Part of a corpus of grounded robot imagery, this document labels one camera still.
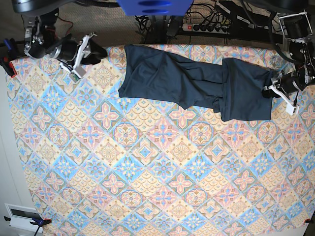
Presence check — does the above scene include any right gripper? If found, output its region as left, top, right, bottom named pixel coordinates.
left=53, top=39, right=107, bottom=65

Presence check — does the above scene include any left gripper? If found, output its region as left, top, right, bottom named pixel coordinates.
left=262, top=72, right=304, bottom=98

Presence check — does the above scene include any dark navy t-shirt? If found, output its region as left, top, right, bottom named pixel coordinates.
left=118, top=45, right=274, bottom=121

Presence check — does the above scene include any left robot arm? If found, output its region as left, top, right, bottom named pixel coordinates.
left=247, top=0, right=315, bottom=98

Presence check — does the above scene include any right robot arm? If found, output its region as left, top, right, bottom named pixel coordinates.
left=12, top=0, right=107, bottom=69

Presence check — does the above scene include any white power strip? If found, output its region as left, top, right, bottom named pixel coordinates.
left=182, top=23, right=229, bottom=34

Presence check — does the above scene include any blue clamp upper left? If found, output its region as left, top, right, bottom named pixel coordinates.
left=3, top=38, right=17, bottom=52

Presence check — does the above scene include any blue clamp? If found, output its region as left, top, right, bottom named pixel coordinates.
left=4, top=216, right=52, bottom=236
left=3, top=38, right=17, bottom=52

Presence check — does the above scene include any red black clamp upper left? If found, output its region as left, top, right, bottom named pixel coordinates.
left=0, top=57, right=17, bottom=78

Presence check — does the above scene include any patterned colourful tablecloth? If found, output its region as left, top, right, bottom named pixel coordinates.
left=6, top=47, right=315, bottom=236

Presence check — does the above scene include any blue clamp lower left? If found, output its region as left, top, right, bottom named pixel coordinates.
left=4, top=216, right=52, bottom=236

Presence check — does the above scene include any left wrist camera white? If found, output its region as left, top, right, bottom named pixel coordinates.
left=263, top=78, right=299, bottom=116

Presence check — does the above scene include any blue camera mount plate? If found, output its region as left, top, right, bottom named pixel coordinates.
left=117, top=0, right=193, bottom=16

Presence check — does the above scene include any white wall outlet box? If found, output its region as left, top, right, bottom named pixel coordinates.
left=5, top=203, right=41, bottom=233

